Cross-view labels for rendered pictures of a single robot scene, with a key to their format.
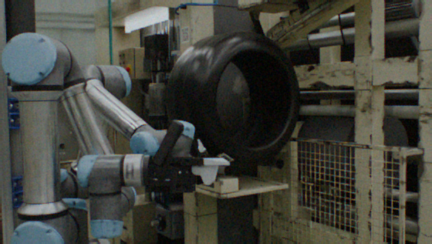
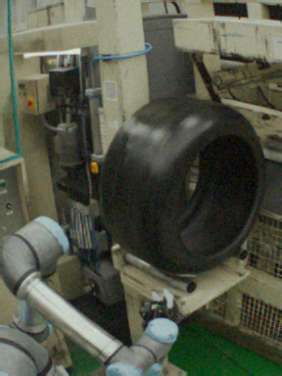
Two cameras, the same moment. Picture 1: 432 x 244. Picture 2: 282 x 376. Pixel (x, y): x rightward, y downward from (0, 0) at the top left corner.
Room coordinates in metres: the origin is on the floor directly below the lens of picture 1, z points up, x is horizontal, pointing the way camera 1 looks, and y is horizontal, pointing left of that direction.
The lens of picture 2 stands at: (0.61, 0.18, 1.84)
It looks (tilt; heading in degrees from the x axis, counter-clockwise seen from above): 22 degrees down; 356
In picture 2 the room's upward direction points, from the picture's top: 5 degrees counter-clockwise
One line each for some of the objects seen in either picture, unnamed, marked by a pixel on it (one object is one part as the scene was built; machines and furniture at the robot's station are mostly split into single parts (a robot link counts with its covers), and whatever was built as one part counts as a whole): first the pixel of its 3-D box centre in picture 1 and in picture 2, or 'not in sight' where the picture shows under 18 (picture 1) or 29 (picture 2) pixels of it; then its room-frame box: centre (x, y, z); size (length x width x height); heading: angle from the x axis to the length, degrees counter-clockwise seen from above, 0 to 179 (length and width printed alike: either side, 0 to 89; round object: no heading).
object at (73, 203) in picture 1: (64, 222); not in sight; (1.24, 0.40, 0.88); 0.13 x 0.12 x 0.14; 177
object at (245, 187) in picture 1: (232, 184); (186, 277); (2.19, -0.08, 0.80); 0.37 x 0.36 x 0.02; 123
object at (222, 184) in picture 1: (206, 180); (159, 284); (2.12, 0.04, 0.83); 0.36 x 0.09 x 0.06; 33
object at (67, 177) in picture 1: (52, 189); not in sight; (1.71, 0.59, 0.88); 0.13 x 0.12 x 0.14; 142
